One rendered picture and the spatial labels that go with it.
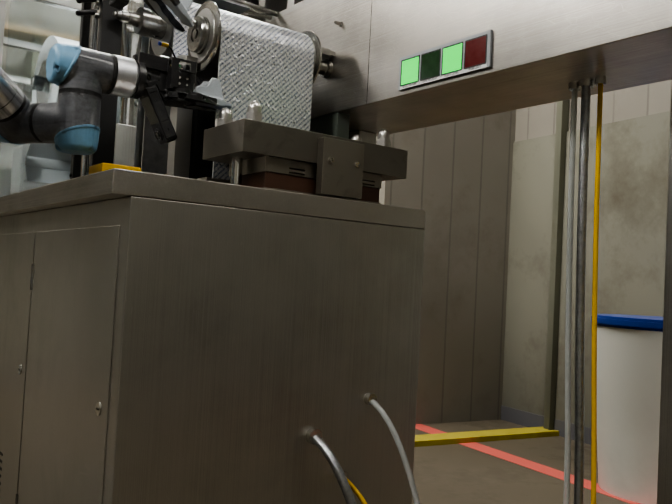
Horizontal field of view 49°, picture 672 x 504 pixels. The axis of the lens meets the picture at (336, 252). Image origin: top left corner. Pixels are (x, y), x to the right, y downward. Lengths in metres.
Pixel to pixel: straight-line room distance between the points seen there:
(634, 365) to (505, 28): 1.75
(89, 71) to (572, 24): 0.84
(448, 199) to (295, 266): 2.82
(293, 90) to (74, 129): 0.51
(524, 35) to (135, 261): 0.77
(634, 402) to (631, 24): 1.88
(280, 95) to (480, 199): 2.71
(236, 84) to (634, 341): 1.84
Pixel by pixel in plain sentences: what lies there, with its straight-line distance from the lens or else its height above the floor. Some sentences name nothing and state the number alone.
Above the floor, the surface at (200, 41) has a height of 1.23.
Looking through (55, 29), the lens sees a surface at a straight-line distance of 2.59.
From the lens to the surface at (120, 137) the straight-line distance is 2.26.
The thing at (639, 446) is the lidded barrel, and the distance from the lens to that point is 2.95.
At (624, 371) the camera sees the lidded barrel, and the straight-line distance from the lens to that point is 2.93.
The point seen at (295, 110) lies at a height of 1.12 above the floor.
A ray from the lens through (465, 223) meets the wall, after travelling 4.16.
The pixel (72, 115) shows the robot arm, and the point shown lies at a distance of 1.41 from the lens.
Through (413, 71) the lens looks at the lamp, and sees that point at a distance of 1.56.
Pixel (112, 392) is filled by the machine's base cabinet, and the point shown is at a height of 0.55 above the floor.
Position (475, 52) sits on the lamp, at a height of 1.18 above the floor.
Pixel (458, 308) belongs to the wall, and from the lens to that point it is 4.14.
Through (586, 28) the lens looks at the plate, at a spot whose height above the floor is 1.17.
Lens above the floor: 0.75
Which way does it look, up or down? 2 degrees up
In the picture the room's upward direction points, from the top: 3 degrees clockwise
